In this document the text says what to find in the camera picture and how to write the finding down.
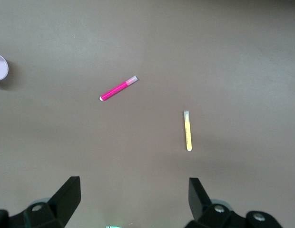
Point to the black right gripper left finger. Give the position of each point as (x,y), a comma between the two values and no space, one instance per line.
(61,204)

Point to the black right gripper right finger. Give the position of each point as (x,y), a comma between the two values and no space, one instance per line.
(199,206)

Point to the pink highlighter pen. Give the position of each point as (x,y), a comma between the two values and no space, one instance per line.
(114,91)

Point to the yellow highlighter pen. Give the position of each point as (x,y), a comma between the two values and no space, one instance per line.
(188,135)

